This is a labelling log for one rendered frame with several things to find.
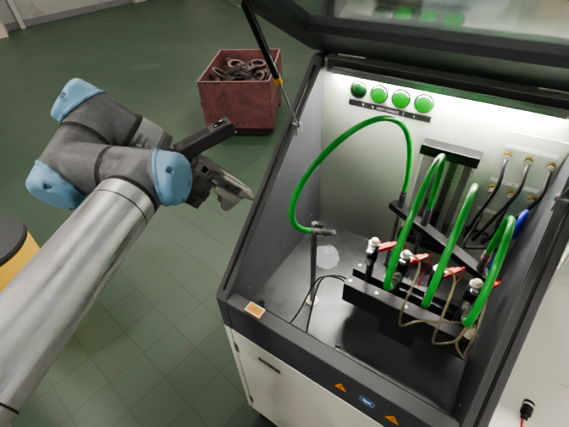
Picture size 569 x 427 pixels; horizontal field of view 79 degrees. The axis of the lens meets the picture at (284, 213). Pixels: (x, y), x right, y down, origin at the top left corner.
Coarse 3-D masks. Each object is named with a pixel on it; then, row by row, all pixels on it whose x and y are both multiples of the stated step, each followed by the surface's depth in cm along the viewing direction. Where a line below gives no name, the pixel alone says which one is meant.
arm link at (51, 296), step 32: (96, 160) 46; (128, 160) 45; (160, 160) 45; (96, 192) 41; (128, 192) 41; (160, 192) 45; (64, 224) 38; (96, 224) 37; (128, 224) 40; (64, 256) 34; (96, 256) 36; (32, 288) 31; (64, 288) 33; (96, 288) 36; (0, 320) 29; (32, 320) 30; (64, 320) 32; (0, 352) 28; (32, 352) 29; (0, 384) 27; (32, 384) 30; (0, 416) 27
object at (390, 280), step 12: (444, 156) 71; (432, 168) 67; (444, 168) 79; (420, 192) 65; (432, 192) 87; (420, 204) 64; (432, 204) 89; (408, 216) 64; (408, 228) 64; (396, 252) 65; (396, 276) 81; (384, 288) 71
